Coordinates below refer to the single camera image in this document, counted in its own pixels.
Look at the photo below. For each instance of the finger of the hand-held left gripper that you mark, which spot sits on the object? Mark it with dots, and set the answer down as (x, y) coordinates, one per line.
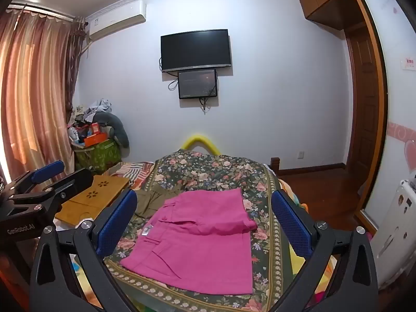
(74, 182)
(48, 170)

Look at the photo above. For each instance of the striped cloth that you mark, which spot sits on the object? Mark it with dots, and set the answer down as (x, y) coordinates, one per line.
(133, 172)

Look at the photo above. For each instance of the black wall television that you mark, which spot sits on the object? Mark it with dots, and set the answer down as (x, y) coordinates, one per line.
(195, 50)

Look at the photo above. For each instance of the pink striped curtain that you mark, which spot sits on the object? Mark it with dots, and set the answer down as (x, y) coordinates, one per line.
(32, 87)

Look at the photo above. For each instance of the orange box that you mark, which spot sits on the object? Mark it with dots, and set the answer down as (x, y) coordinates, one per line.
(94, 139)

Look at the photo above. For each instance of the pile of clothes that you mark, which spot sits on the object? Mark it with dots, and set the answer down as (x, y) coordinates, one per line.
(97, 109)

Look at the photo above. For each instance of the floral blanket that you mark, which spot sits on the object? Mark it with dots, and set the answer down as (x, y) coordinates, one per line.
(208, 172)

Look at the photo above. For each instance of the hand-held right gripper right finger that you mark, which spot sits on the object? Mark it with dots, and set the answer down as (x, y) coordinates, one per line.
(292, 224)

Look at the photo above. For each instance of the olive green pants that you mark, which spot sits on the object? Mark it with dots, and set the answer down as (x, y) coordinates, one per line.
(151, 203)

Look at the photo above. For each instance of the wooden door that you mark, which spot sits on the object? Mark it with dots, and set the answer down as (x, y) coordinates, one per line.
(364, 97)

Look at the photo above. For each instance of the white appliance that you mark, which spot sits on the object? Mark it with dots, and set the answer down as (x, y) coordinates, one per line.
(396, 234)

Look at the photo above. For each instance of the small black monitor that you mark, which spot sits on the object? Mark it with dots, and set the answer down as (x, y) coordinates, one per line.
(197, 84)

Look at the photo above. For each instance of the green storage box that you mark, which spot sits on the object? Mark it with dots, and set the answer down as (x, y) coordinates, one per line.
(100, 156)

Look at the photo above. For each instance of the white air conditioner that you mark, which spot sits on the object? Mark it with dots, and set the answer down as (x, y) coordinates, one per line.
(117, 19)

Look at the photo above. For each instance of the small red box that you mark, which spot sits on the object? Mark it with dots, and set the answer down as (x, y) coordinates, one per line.
(95, 128)

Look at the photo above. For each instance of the wardrobe sliding door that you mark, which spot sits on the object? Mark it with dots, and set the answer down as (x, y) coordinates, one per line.
(393, 104)

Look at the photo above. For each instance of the wooden lap desk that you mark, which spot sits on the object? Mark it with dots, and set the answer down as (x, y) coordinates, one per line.
(87, 201)

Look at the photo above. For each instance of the colourful fleece blanket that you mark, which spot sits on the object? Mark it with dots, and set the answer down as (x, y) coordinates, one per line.
(299, 261)

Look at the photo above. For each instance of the white wall outlet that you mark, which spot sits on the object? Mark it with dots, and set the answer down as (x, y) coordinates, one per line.
(301, 155)

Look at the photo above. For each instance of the yellow foam bed rail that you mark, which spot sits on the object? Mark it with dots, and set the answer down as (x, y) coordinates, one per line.
(200, 138)

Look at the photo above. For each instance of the wooden bed post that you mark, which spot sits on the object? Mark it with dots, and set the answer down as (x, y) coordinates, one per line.
(275, 164)

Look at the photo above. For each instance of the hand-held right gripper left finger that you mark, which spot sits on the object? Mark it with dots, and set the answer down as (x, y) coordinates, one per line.
(117, 224)

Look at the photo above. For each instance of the pink pants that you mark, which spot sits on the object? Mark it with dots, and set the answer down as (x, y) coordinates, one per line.
(195, 250)

